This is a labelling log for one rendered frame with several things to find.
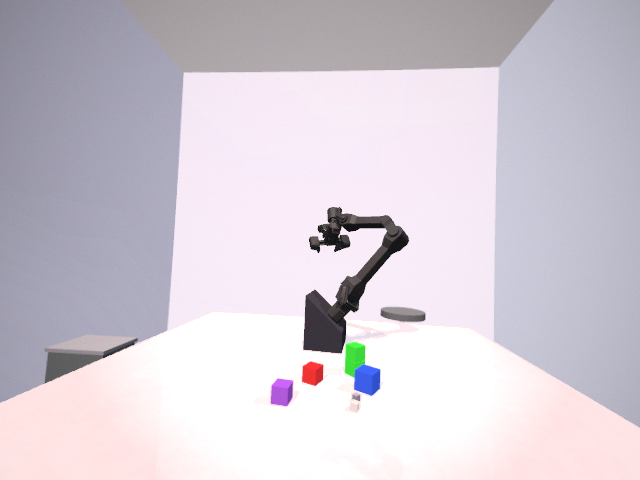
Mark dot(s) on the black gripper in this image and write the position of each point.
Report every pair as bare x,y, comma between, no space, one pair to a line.
341,242

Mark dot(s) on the red block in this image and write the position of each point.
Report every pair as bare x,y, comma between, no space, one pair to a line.
312,373

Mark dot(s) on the blue block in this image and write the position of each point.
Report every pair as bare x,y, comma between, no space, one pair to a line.
367,379

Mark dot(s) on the purple block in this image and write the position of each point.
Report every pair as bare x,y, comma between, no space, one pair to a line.
282,392

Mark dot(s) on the green block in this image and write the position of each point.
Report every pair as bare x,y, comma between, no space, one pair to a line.
355,352
350,367

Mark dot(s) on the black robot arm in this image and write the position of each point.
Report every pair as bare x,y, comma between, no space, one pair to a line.
352,288

